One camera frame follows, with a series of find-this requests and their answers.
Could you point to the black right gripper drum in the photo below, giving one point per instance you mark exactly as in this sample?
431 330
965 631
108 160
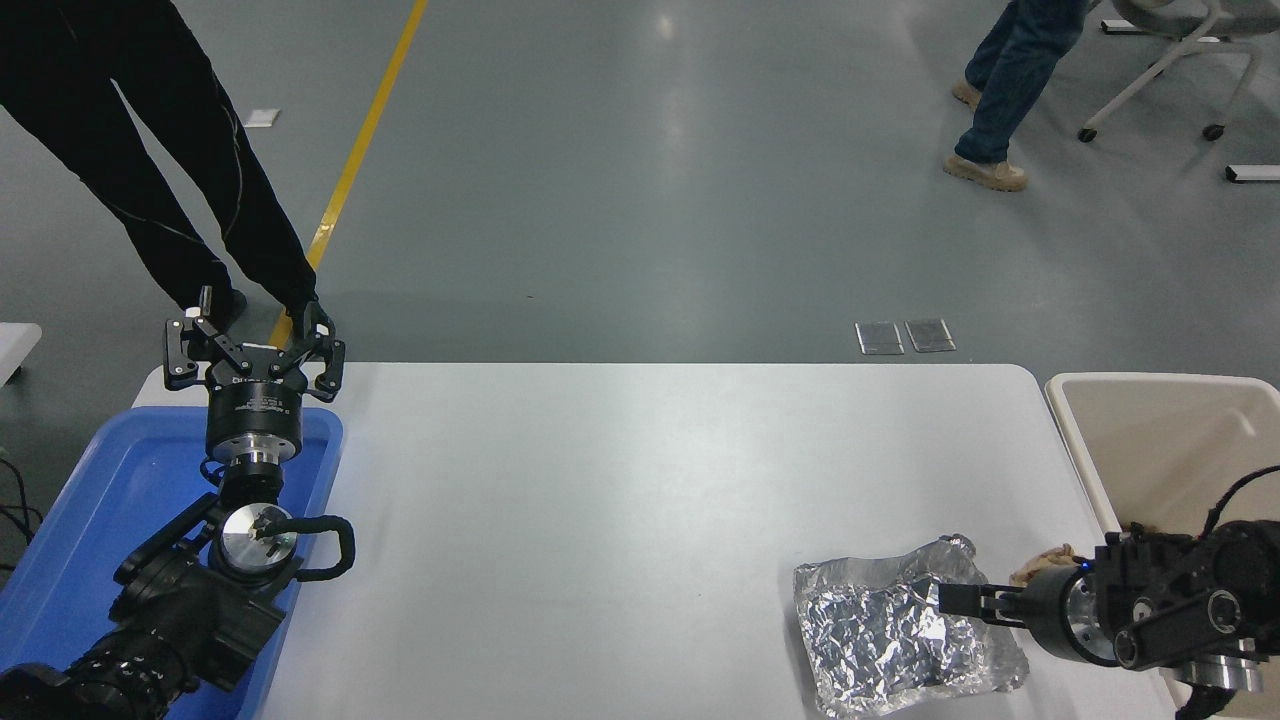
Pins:
1048 612

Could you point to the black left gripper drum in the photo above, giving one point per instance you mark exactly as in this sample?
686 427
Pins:
254 408

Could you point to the silver foil plate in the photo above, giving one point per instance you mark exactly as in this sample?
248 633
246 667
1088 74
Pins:
880 640

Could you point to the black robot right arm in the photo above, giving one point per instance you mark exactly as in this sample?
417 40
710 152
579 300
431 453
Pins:
1180 600

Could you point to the small white floor plate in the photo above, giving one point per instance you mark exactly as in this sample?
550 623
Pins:
261 118

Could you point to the crumpled tan paper ball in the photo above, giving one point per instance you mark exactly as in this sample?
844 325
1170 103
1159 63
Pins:
1040 565

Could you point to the blue plastic tray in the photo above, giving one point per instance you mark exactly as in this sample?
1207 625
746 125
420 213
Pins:
100 500

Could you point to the large pale plastic bin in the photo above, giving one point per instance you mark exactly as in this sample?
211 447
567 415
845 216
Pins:
1150 440

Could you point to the white side table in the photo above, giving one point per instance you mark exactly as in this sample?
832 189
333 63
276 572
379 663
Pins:
14 350

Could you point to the person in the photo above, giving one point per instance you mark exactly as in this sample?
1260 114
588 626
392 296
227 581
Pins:
1010 80
150 120

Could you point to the silver floor outlet cover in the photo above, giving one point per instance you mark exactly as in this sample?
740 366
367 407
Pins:
880 338
930 335

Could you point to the white bar on floor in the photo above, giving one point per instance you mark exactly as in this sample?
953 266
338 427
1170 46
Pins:
1253 173
1117 26

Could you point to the white wheeled office chair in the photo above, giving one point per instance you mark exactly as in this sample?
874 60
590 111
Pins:
1190 45

